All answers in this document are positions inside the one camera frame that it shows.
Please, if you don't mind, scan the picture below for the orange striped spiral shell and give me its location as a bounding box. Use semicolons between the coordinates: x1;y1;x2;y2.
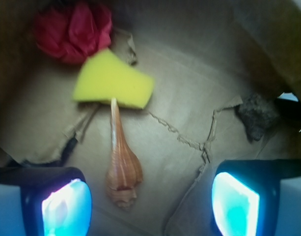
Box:
106;98;143;210

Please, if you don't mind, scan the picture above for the grey rock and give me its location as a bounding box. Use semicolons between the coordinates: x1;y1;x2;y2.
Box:
235;93;280;142

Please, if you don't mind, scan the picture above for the brown paper bag bin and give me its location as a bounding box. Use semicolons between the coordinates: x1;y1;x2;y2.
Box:
0;0;301;236

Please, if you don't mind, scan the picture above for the red crumpled paper ball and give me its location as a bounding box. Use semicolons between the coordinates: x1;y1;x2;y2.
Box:
33;0;112;64

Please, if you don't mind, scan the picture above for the yellow sponge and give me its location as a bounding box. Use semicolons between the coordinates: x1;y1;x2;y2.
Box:
72;49;155;110

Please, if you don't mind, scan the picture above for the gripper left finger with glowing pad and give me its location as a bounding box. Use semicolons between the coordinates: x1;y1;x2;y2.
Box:
0;167;92;236

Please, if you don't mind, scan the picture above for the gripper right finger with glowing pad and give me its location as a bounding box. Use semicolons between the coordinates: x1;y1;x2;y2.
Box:
211;159;301;236

